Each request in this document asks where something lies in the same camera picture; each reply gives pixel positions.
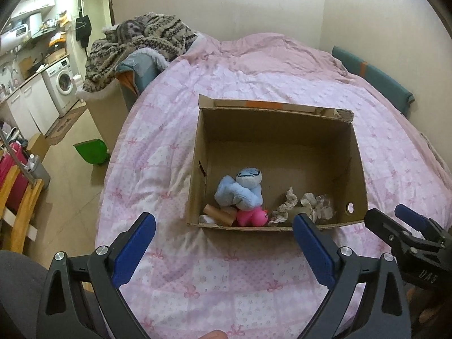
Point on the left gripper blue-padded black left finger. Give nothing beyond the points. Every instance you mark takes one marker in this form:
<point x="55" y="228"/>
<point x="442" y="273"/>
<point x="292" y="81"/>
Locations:
<point x="81" y="296"/>

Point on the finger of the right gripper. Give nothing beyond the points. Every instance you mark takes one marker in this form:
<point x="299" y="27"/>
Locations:
<point x="385" y="228"/>
<point x="429" y="228"/>

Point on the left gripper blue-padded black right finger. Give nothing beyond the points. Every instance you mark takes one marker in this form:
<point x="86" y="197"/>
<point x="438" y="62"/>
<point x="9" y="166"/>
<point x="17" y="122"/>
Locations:
<point x="383" y="309"/>

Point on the clear plastic bag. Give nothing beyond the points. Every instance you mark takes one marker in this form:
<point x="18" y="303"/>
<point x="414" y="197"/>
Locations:
<point x="318" y="208"/>

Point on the light blue plush toy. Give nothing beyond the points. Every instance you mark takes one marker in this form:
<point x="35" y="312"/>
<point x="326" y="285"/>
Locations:
<point x="244" y="191"/>

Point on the wooden chair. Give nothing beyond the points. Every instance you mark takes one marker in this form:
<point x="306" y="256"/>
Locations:
<point x="19" y="219"/>

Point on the pink plush toy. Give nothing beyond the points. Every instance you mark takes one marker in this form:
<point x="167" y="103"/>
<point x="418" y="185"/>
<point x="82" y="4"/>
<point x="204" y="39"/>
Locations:
<point x="254" y="218"/>

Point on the brown cardboard box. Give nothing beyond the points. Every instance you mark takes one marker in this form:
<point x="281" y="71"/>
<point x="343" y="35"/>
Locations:
<point x="300" y="148"/>

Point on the beige foam cylinder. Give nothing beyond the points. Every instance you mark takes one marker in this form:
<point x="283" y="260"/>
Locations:
<point x="225" y="217"/>

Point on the teal cushion with orange stripe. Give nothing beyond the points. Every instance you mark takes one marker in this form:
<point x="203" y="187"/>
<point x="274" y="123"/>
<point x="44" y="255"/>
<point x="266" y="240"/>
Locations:
<point x="398" y="95"/>

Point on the white rolled sock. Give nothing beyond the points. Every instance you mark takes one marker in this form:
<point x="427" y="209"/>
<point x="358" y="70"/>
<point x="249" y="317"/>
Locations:
<point x="205" y="219"/>

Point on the green plastic dustpan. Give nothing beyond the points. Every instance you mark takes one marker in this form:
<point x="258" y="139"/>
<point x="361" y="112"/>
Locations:
<point x="93" y="151"/>

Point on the patterned floor mat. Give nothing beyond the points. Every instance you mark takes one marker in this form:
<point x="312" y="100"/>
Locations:
<point x="64" y="124"/>

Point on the white kitchen cabinets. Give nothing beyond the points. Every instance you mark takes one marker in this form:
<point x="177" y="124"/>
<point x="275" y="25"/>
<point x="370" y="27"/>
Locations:
<point x="30" y="108"/>

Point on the white washing machine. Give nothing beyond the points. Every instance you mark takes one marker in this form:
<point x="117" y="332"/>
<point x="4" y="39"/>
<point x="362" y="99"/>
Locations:
<point x="58" y="79"/>

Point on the black garment on hanger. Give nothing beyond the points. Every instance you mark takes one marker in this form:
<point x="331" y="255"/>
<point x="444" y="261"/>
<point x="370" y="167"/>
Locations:
<point x="83" y="30"/>

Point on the grey patterned knit blanket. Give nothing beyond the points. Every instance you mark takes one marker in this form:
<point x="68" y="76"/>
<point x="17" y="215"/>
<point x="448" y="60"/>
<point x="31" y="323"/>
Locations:
<point x="166" y="37"/>

